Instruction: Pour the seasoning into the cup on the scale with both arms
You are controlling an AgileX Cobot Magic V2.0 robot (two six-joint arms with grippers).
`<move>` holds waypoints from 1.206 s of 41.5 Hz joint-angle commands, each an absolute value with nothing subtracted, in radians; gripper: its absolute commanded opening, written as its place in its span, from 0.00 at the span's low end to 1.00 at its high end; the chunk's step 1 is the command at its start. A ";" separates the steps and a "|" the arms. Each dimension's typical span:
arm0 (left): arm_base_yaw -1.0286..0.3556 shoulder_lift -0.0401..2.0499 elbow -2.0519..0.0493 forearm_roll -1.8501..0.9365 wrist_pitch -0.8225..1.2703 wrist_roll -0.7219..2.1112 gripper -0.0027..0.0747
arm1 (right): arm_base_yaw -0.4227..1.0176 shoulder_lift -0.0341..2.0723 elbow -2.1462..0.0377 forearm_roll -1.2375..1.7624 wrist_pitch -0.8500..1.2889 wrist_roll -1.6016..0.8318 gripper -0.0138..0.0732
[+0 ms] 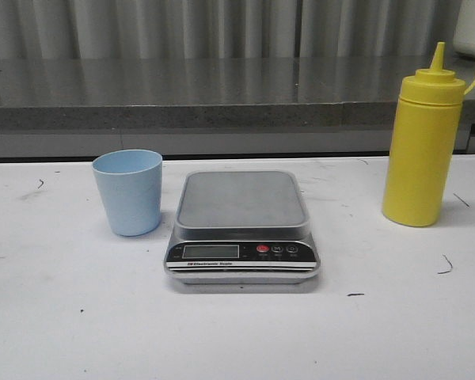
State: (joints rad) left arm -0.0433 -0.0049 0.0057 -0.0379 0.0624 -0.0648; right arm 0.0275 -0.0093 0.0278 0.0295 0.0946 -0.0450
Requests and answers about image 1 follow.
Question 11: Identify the light blue plastic cup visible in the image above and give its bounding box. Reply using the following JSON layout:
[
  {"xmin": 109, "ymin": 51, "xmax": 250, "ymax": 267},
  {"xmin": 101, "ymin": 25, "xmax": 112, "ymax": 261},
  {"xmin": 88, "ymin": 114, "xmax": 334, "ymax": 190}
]
[{"xmin": 92, "ymin": 150, "xmax": 163, "ymax": 237}]

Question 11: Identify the silver digital kitchen scale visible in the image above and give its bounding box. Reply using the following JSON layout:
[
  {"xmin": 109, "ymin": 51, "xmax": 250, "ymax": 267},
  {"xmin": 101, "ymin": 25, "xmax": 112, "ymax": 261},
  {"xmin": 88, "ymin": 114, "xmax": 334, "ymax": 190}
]
[{"xmin": 164, "ymin": 170, "xmax": 321, "ymax": 284}]

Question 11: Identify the white container in background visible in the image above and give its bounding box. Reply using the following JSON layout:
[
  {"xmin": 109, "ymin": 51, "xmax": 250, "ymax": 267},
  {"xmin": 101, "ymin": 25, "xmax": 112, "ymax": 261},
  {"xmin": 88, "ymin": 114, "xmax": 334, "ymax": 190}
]
[{"xmin": 453, "ymin": 0, "xmax": 475, "ymax": 58}]

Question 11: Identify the stainless steel back counter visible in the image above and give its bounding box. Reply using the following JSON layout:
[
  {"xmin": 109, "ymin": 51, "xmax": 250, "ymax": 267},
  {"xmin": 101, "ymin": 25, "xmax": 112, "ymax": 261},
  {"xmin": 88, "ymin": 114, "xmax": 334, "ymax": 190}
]
[{"xmin": 0, "ymin": 55, "xmax": 475, "ymax": 158}]

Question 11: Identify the yellow squeeze bottle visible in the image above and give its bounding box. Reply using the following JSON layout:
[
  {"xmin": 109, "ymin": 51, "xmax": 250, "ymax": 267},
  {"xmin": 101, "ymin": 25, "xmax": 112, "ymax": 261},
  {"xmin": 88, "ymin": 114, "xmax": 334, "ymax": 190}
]
[{"xmin": 382, "ymin": 42, "xmax": 475, "ymax": 227}]

